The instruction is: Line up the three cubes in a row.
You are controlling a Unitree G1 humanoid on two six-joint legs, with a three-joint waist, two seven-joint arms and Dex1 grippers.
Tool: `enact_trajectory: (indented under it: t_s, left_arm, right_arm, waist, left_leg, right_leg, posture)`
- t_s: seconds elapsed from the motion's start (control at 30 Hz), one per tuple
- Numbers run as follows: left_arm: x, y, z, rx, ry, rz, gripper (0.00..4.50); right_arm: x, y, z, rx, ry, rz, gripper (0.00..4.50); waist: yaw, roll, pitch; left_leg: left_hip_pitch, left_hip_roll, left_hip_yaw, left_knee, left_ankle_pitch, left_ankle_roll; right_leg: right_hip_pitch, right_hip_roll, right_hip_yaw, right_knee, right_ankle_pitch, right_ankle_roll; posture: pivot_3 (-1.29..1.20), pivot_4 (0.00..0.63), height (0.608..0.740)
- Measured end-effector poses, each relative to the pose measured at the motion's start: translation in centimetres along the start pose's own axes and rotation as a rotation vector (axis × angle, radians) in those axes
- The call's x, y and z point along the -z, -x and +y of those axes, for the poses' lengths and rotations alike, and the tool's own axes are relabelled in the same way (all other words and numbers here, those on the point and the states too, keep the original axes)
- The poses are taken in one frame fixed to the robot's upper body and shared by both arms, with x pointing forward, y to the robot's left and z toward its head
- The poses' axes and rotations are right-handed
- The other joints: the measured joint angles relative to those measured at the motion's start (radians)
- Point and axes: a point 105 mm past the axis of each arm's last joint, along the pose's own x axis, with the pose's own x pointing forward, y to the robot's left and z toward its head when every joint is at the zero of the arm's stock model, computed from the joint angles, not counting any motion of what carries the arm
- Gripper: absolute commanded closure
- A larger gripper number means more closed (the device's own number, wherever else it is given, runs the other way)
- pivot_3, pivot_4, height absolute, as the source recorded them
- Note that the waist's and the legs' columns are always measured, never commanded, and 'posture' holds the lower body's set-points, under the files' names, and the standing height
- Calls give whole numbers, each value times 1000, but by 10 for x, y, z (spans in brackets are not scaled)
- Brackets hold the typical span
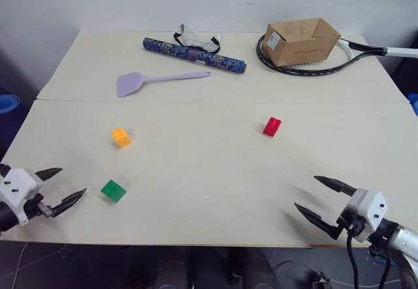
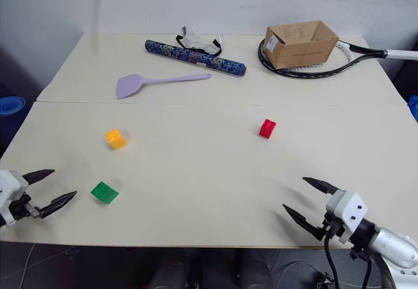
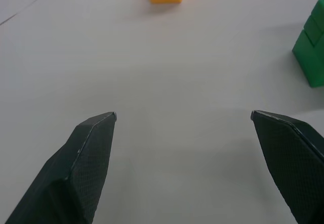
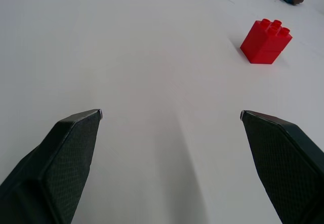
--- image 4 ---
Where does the red toy building block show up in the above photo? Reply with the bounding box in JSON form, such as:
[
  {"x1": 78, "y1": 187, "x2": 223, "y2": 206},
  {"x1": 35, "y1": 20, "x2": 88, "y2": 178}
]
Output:
[{"x1": 239, "y1": 18, "x2": 294, "y2": 65}]

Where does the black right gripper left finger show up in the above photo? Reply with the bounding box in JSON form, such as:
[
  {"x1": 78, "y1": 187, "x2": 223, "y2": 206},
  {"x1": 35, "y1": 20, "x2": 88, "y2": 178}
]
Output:
[{"x1": 0, "y1": 109, "x2": 103, "y2": 224}]

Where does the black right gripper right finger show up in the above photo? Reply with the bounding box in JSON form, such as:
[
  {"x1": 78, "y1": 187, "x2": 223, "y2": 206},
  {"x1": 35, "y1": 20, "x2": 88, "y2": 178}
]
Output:
[{"x1": 239, "y1": 110, "x2": 324, "y2": 224}]

